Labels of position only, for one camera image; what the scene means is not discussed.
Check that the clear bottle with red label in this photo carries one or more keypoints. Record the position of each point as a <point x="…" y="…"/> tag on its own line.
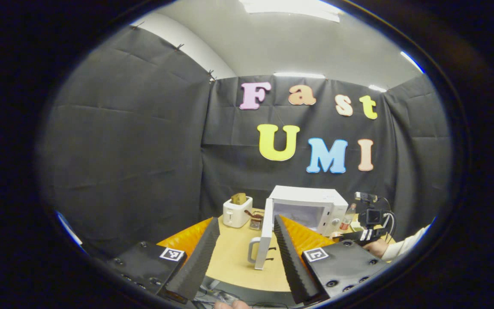
<point x="347" y="219"/>

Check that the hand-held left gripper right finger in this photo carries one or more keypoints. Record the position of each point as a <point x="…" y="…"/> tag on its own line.
<point x="294" y="266"/>

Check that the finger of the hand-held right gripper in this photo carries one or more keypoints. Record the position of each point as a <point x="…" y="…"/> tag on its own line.
<point x="365" y="235"/>

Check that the white microwave oven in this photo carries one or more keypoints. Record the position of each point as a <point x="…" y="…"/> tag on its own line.
<point x="307" y="197"/>

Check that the brown toast slice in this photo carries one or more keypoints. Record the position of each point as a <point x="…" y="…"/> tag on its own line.
<point x="238" y="198"/>

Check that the small metal rack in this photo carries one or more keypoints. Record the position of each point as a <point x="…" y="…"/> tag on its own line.
<point x="255" y="223"/>

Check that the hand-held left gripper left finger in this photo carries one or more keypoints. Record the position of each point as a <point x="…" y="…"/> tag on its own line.
<point x="195" y="264"/>

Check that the black backdrop cloth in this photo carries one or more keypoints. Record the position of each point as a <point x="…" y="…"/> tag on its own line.
<point x="122" y="150"/>

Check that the white toaster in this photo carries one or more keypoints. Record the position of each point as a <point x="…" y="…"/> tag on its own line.
<point x="236" y="214"/>

